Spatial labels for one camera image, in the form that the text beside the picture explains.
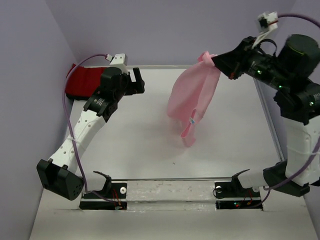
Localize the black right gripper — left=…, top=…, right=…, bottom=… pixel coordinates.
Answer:
left=208, top=35, right=291, bottom=90

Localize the pink t shirt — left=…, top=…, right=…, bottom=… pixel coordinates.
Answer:
left=166, top=51, right=221, bottom=147

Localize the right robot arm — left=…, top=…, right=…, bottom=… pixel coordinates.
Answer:
left=212, top=34, right=320, bottom=197

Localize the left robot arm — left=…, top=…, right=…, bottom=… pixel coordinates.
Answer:
left=36, top=67, right=145, bottom=201

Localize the red folded t shirt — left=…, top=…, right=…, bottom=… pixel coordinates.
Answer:
left=65, top=66, right=106, bottom=101

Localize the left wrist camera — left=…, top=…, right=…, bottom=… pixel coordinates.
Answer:
left=105, top=53, right=128, bottom=74

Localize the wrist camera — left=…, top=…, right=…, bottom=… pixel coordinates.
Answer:
left=105, top=53, right=128, bottom=74
left=257, top=11, right=278, bottom=36

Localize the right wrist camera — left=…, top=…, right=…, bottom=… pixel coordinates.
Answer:
left=257, top=11, right=278, bottom=36

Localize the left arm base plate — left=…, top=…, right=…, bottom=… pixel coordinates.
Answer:
left=79, top=180, right=128, bottom=211

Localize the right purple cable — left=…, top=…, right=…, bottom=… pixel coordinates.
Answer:
left=259, top=12, right=320, bottom=208

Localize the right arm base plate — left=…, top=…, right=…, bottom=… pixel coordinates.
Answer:
left=212, top=181, right=263, bottom=210

